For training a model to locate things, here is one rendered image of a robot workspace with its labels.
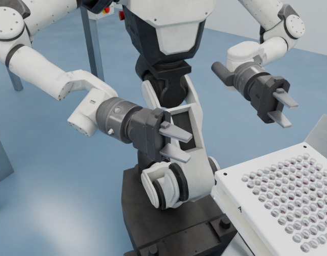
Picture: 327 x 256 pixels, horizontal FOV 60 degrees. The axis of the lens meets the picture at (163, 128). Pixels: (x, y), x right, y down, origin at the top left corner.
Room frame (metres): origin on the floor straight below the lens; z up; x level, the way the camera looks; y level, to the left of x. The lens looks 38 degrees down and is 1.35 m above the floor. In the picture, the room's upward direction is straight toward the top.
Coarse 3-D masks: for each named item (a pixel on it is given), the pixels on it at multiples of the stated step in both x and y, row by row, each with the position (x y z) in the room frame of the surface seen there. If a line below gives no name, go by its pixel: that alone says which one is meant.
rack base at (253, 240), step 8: (216, 192) 0.39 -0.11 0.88; (216, 200) 0.38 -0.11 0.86; (224, 200) 0.37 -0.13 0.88; (224, 208) 0.36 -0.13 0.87; (232, 208) 0.35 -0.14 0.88; (232, 216) 0.33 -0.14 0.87; (240, 216) 0.33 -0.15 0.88; (240, 224) 0.31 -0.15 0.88; (248, 224) 0.31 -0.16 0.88; (240, 232) 0.30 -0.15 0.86; (248, 232) 0.29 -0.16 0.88; (248, 240) 0.28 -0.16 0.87; (256, 240) 0.28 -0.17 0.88; (256, 248) 0.26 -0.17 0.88; (264, 248) 0.26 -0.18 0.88
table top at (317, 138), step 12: (324, 120) 0.68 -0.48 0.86; (312, 132) 0.62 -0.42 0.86; (324, 132) 0.62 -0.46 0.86; (312, 144) 0.57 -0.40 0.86; (324, 144) 0.57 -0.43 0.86; (324, 156) 0.52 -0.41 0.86; (240, 240) 0.29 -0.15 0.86; (228, 252) 0.27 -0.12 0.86; (240, 252) 0.27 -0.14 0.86; (252, 252) 0.27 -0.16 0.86
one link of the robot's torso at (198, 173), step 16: (144, 96) 0.91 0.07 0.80; (192, 96) 0.88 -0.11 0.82; (176, 112) 0.83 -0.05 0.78; (192, 112) 0.83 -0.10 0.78; (192, 128) 0.82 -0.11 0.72; (176, 144) 0.73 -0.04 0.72; (192, 144) 0.79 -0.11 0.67; (192, 160) 0.71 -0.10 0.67; (208, 160) 0.73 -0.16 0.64; (176, 176) 0.67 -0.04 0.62; (192, 176) 0.66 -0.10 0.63; (208, 176) 0.67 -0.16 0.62; (192, 192) 0.63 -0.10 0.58; (208, 192) 0.66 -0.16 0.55
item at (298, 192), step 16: (304, 160) 0.43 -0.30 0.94; (272, 176) 0.38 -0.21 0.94; (288, 176) 0.39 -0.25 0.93; (304, 176) 0.38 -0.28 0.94; (320, 176) 0.38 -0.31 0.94; (272, 192) 0.34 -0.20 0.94; (304, 192) 0.35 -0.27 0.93; (320, 192) 0.35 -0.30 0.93; (288, 208) 0.31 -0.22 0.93; (304, 208) 0.31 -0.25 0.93; (320, 208) 0.31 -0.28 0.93; (304, 224) 0.28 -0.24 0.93; (320, 224) 0.28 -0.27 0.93
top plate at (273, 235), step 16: (304, 144) 0.49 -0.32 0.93; (256, 160) 0.44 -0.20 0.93; (272, 160) 0.44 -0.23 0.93; (320, 160) 0.44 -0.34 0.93; (224, 176) 0.39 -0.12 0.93; (240, 176) 0.39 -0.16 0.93; (256, 176) 0.39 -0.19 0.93; (240, 192) 0.35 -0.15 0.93; (288, 192) 0.35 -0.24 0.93; (256, 208) 0.31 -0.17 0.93; (272, 208) 0.31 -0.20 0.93; (256, 224) 0.28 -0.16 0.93; (272, 224) 0.28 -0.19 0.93; (272, 240) 0.25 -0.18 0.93; (288, 240) 0.25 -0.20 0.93; (304, 240) 0.25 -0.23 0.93
